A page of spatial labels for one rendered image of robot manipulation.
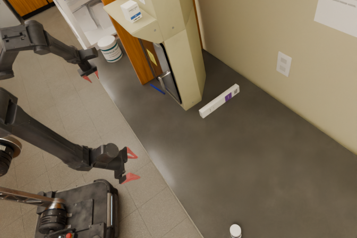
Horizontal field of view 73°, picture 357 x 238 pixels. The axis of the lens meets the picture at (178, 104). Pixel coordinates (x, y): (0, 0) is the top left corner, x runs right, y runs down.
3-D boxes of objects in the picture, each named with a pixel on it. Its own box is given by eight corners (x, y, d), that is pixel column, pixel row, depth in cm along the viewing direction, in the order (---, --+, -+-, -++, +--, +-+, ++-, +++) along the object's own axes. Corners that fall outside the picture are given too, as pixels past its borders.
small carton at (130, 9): (135, 13, 99) (130, -1, 95) (142, 16, 96) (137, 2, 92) (125, 19, 98) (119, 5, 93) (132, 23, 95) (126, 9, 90)
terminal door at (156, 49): (155, 77, 151) (133, 19, 121) (182, 104, 132) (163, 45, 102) (154, 77, 151) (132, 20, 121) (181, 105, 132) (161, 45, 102)
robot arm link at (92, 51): (65, 47, 123) (70, 63, 123) (86, 40, 122) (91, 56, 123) (75, 50, 135) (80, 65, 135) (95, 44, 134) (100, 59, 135)
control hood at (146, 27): (131, 15, 120) (124, -4, 113) (164, 41, 100) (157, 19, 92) (111, 26, 118) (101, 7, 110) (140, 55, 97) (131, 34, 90)
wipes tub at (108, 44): (118, 49, 189) (110, 32, 178) (125, 56, 181) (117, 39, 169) (103, 57, 186) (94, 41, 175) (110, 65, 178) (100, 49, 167)
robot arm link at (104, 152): (74, 148, 92) (73, 170, 88) (87, 134, 86) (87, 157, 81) (103, 152, 100) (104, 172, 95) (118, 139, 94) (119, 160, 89)
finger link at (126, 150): (141, 149, 108) (122, 145, 103) (143, 163, 104) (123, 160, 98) (132, 156, 111) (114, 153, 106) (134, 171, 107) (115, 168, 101)
